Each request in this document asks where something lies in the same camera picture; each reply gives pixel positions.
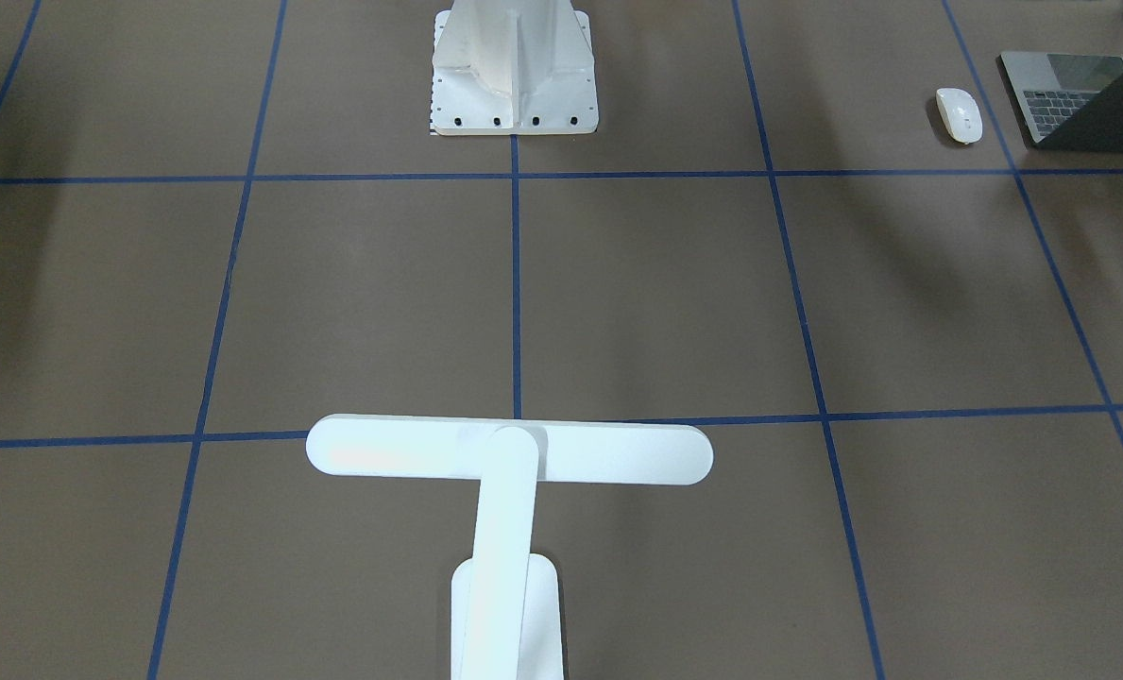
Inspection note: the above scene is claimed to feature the grey laptop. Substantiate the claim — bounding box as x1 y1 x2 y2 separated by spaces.
998 50 1123 154

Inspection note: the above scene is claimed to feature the white desk lamp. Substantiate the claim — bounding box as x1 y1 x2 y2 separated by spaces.
305 414 715 679

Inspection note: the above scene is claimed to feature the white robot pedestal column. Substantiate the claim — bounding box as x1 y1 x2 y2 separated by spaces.
429 1 600 135

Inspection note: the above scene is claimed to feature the white wireless mouse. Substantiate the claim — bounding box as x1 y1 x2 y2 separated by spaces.
935 89 984 145

